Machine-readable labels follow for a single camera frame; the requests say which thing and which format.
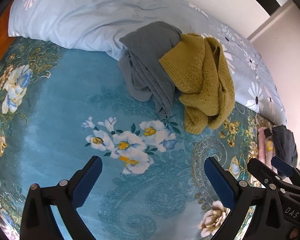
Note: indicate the light blue floral duvet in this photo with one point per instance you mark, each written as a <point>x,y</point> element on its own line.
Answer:
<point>72,15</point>

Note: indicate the dark folded garment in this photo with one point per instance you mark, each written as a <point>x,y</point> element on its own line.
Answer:
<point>286,142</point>

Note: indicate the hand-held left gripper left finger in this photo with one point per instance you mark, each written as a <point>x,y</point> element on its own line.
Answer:
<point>87,180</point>

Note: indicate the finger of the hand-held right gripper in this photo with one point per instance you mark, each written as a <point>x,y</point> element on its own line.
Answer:
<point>261,172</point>
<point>282,166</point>

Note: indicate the mustard yellow knit sweater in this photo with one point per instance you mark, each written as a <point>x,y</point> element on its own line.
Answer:
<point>200,80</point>

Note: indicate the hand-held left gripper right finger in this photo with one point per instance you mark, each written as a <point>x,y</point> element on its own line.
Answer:
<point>218,180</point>

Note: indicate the teal floral blanket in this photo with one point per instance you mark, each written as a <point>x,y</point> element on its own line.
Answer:
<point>52,110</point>

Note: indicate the pink folded clothes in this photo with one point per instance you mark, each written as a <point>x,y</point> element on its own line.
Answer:
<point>263,147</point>

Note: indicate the grey garment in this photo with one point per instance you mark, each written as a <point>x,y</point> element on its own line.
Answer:
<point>145,62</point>

